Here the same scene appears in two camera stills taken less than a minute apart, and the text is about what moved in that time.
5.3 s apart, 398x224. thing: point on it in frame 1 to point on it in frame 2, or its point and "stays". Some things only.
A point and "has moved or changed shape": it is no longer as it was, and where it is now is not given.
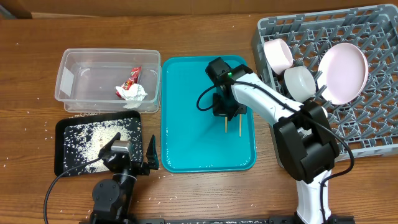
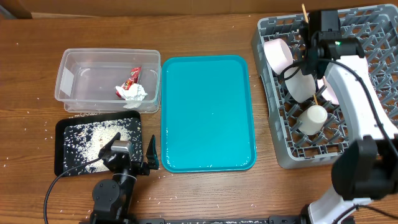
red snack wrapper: x=134 y=79 stays
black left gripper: x=143 y=168 stays
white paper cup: x=299 y=83 has moved or changed shape
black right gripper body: x=227 y=104 to x=309 y=66
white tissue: x=135 y=92 stays
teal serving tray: x=193 y=140 stays
